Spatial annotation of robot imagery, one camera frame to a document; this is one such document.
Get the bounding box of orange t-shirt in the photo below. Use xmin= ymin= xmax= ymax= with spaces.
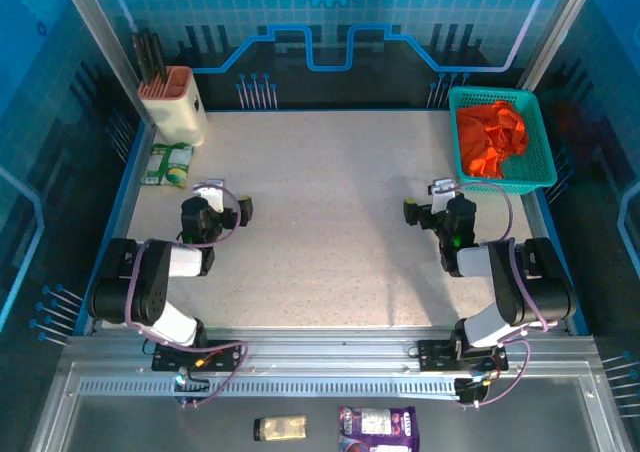
xmin=455 ymin=100 xmax=530 ymax=179

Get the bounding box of arm base connector board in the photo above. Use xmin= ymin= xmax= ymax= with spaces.
xmin=172 ymin=366 xmax=211 ymax=408
xmin=453 ymin=369 xmax=499 ymax=408

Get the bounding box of green snack packet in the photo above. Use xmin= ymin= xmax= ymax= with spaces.
xmin=139 ymin=142 xmax=195 ymax=189

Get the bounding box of cream knife block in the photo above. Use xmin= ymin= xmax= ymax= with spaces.
xmin=137 ymin=65 xmax=209 ymax=148

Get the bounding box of teal plastic basket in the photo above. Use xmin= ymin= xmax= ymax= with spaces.
xmin=448 ymin=86 xmax=559 ymax=197

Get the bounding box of small yellowish bottle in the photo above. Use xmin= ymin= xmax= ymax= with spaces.
xmin=253 ymin=414 xmax=308 ymax=442

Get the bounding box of purple snack packet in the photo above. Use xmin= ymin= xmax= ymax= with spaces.
xmin=338 ymin=405 xmax=420 ymax=452

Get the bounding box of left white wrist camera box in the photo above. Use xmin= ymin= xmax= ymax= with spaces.
xmin=193 ymin=179 xmax=226 ymax=214

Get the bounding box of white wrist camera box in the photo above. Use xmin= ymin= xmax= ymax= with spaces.
xmin=427 ymin=177 xmax=457 ymax=213
xmin=193 ymin=179 xmax=226 ymax=214

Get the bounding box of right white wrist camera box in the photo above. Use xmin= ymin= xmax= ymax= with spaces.
xmin=427 ymin=177 xmax=457 ymax=213

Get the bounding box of aluminium frame beam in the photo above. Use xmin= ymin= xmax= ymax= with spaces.
xmin=62 ymin=327 xmax=599 ymax=373

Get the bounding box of black knife handle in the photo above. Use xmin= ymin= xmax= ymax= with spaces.
xmin=141 ymin=29 xmax=159 ymax=82
xmin=132 ymin=32 xmax=149 ymax=83

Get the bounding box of slotted aluminium cable duct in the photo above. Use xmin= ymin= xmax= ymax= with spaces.
xmin=78 ymin=379 xmax=459 ymax=399

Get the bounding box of aluminium frame post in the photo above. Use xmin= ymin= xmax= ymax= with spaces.
xmin=53 ymin=0 xmax=154 ymax=123
xmin=516 ymin=0 xmax=604 ymax=93

